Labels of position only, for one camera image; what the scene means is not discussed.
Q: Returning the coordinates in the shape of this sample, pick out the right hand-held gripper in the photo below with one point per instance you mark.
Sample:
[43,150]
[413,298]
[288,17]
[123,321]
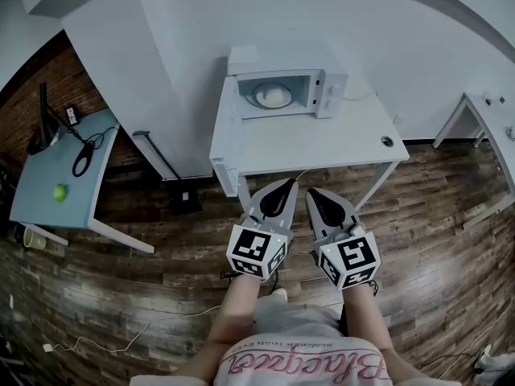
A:
[350,259]

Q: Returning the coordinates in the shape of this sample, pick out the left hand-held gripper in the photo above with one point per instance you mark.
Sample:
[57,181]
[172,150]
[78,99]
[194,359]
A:
[257,251]

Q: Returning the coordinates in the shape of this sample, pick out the white plate of food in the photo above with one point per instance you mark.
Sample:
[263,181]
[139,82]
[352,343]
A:
[273,95]

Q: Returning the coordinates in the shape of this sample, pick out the white microwave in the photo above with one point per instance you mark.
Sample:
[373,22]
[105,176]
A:
[334,79]

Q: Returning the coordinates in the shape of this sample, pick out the person's right forearm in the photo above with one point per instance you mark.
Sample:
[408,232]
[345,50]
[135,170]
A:
[366,316]

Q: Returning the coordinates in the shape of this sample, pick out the person's left forearm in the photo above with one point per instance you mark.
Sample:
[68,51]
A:
[237,308]

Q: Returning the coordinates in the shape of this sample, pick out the black floor box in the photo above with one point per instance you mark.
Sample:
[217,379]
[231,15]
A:
[186,201]

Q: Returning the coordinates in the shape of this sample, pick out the white shoe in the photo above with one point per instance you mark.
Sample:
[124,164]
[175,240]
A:
[278,293]

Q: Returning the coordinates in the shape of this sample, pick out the white shirt with pink print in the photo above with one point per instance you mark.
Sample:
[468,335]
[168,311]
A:
[301,360]

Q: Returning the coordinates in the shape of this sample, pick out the white side table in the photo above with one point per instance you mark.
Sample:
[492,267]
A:
[491,135]

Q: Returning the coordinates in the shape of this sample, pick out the green ball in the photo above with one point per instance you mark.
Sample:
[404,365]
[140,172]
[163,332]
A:
[60,192]

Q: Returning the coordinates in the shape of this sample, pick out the black power adapter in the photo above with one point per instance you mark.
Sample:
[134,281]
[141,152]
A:
[72,117]

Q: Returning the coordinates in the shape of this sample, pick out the light blue table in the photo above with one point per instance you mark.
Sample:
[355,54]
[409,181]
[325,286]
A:
[56,167]

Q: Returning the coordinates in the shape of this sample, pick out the cream bucket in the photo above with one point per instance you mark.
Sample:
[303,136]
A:
[34,239]

